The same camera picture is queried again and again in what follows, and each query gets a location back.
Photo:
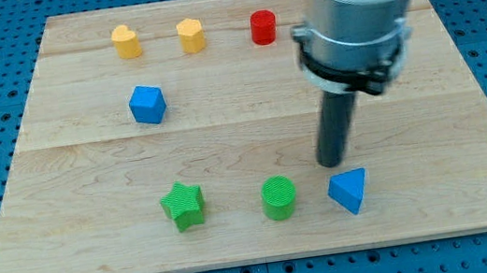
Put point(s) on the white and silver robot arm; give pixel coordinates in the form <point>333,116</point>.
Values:
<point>347,46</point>

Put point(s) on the blue cube block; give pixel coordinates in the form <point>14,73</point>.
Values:
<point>147,104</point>

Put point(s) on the blue triangle block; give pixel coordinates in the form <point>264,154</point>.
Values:
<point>347,189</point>

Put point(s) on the green cylinder block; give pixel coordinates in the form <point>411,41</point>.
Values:
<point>278,195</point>

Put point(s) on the light wooden board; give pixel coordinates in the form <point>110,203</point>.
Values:
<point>85,183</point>

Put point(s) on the green star block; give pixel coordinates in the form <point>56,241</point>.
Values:
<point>184,205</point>

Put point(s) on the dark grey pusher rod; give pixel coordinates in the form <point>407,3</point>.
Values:
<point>334,125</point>

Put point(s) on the yellow hexagon block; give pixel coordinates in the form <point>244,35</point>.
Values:
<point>191,35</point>

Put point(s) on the red cylinder block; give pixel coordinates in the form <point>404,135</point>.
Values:
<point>263,27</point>

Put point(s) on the yellow heart block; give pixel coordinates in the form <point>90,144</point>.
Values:
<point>126,42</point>

